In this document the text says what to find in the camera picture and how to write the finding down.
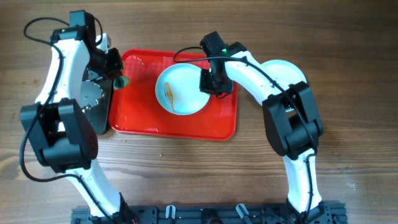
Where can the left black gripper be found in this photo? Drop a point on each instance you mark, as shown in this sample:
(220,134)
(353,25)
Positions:
(115,66)

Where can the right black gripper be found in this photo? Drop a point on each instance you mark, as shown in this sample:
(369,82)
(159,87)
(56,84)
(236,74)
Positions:
(205,87)

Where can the green yellow sponge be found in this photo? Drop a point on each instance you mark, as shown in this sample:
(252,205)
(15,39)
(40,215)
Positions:
(121,82)

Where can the white plate top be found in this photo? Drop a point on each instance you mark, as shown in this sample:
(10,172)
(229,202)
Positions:
(177,89)

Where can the white plate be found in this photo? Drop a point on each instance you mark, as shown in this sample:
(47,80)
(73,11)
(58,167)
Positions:
(177,89)
(284,73)

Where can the white plate bottom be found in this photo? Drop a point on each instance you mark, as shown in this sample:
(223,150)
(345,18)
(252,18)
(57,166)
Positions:
(284,73)

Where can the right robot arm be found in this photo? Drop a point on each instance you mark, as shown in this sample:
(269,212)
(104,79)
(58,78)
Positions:
(291,118)

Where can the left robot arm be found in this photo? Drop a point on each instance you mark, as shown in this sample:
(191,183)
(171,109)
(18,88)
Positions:
(59,141)

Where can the black metal tray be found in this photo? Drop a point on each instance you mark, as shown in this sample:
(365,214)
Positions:
(95,100)

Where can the red plastic tray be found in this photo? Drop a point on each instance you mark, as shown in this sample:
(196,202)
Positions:
(135,109)

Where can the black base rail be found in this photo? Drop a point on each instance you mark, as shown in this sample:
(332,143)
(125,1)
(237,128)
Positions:
(269,213)

